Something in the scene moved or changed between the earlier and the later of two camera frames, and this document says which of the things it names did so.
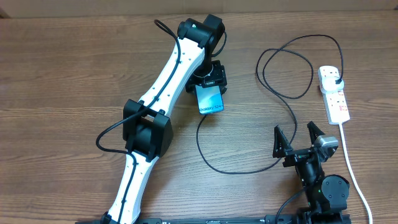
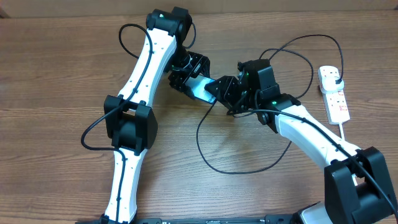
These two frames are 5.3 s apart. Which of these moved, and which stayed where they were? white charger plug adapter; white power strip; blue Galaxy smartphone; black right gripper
Moved: blue Galaxy smartphone; black right gripper
Stayed: white charger plug adapter; white power strip
